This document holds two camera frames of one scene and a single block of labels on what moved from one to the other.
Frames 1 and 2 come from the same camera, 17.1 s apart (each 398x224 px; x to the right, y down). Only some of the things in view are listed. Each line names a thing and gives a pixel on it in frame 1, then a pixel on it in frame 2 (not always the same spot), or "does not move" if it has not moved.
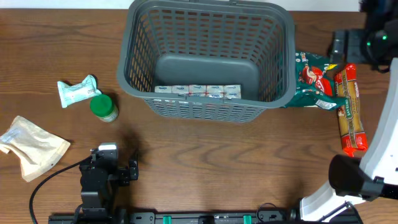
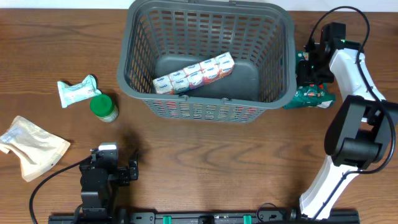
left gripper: (125, 172) does not move
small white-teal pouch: (70, 94) does not move
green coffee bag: (316, 86) does not move
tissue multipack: (229, 91) -> (198, 74)
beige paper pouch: (38, 150) does not move
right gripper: (354, 39) -> (303, 78)
